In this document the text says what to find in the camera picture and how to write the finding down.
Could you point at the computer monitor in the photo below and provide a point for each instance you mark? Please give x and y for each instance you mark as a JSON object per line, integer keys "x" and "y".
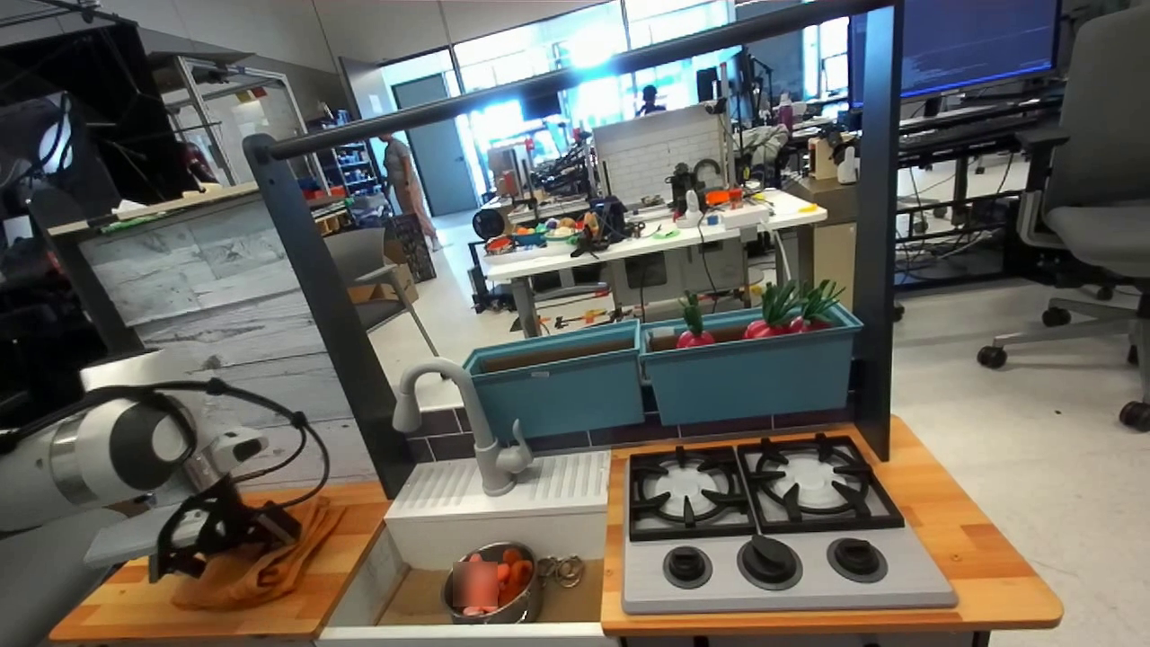
{"x": 972, "y": 50}

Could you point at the white perforated panel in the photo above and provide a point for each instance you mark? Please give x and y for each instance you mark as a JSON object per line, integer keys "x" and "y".
{"x": 661, "y": 158}

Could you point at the grey toy faucet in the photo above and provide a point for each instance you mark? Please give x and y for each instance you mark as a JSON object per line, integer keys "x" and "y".
{"x": 497, "y": 465}

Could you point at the wooden play kitchen unit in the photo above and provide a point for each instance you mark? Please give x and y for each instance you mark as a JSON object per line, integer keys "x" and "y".
{"x": 984, "y": 562}

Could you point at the orange pink plush toy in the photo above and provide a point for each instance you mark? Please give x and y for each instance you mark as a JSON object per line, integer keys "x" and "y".
{"x": 509, "y": 572}

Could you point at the large black stove knob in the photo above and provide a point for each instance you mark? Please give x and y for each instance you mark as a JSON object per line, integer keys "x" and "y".
{"x": 768, "y": 562}

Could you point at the black kitchen frame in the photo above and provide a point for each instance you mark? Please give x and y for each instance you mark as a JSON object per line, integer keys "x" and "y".
{"x": 879, "y": 238}

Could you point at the black computer desk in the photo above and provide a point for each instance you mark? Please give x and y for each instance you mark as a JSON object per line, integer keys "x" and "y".
{"x": 959, "y": 132}

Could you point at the grey office chair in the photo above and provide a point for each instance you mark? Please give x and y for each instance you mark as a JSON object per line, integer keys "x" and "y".
{"x": 1101, "y": 144}

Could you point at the grey toy stove top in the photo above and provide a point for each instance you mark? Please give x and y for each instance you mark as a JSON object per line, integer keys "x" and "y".
{"x": 937, "y": 589}

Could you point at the orange cloth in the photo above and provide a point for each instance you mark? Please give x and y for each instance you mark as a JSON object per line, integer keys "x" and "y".
{"x": 273, "y": 577}

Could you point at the white toy sink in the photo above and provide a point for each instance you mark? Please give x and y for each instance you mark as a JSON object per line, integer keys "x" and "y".
{"x": 506, "y": 516}

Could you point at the grey wood backsplash panel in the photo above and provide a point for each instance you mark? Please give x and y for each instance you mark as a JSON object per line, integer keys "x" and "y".
{"x": 180, "y": 275}

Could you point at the teal plastic planter box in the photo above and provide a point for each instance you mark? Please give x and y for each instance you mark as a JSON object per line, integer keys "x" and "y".
{"x": 564, "y": 391}
{"x": 755, "y": 380}

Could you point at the toy radish green leaves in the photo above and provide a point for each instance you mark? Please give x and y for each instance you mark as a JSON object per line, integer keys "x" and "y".
{"x": 818, "y": 308}
{"x": 773, "y": 314}
{"x": 697, "y": 324}

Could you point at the small black stove knob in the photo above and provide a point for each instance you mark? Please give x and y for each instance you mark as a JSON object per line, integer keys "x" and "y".
{"x": 688, "y": 566}
{"x": 856, "y": 558}

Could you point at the white work table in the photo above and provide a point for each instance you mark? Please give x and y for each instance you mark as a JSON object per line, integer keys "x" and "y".
{"x": 669, "y": 238}

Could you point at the grey door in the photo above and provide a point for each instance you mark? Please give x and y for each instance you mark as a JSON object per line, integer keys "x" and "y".
{"x": 437, "y": 158}

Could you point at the steel bowl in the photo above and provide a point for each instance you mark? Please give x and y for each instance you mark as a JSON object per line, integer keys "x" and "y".
{"x": 450, "y": 591}

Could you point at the beige chair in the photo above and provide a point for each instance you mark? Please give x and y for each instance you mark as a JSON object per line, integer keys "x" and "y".
{"x": 373, "y": 282}

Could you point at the black burner grate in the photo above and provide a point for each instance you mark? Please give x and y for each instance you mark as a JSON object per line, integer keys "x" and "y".
{"x": 886, "y": 486}
{"x": 636, "y": 499}

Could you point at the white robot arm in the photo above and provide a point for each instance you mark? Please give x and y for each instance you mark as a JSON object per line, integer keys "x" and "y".
{"x": 96, "y": 455}

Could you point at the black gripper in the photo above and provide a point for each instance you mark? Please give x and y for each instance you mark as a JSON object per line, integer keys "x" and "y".
{"x": 214, "y": 525}

